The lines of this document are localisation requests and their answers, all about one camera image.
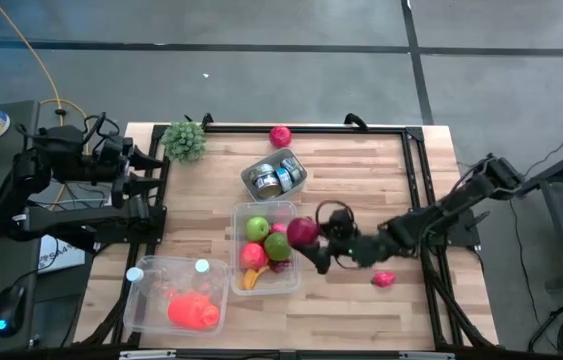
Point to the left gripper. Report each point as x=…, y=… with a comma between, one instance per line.
x=120, y=165

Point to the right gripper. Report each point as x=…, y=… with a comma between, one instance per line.
x=341, y=235

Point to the large red pomegranate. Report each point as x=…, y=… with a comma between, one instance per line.
x=303, y=231

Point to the red grape bunch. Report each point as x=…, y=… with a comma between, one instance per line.
x=281, y=266

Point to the green round fruit with stem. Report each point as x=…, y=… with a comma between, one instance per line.
x=277, y=246

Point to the red strawberry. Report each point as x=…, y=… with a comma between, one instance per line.
x=279, y=228

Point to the red apple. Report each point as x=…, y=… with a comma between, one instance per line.
x=253, y=256

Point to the green apple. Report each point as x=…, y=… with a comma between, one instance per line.
x=258, y=229

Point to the yellow banana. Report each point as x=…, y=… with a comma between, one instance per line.
x=251, y=280

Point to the teal label tin can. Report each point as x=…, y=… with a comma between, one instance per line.
x=284, y=180

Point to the blue red label tin can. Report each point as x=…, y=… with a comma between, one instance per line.
x=267, y=187

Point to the clear bottle white cap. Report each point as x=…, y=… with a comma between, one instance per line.
x=135, y=274
x=202, y=266

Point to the silver pull-tab tin can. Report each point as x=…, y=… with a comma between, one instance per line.
x=261, y=171

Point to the orange water bottle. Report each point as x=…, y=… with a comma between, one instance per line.
x=191, y=310

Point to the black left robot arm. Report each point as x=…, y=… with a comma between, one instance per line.
x=71, y=150

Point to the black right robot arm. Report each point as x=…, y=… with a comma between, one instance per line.
x=461, y=200

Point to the small clear plastic bin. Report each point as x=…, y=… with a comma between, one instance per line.
x=288, y=285

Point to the green artificial plant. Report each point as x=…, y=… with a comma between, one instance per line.
x=183, y=141

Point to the small pink fruit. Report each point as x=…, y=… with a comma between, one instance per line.
x=383, y=278

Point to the white printed paper sheet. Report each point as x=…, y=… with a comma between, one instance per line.
x=61, y=255

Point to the pink-red round fruit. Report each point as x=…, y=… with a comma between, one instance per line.
x=280, y=137

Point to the large clear plastic bin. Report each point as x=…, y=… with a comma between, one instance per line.
x=146, y=315

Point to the black computer mouse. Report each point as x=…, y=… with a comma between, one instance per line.
x=10, y=307

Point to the black aluminium frame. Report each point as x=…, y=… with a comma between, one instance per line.
x=386, y=129

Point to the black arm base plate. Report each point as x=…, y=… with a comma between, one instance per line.
x=463, y=232

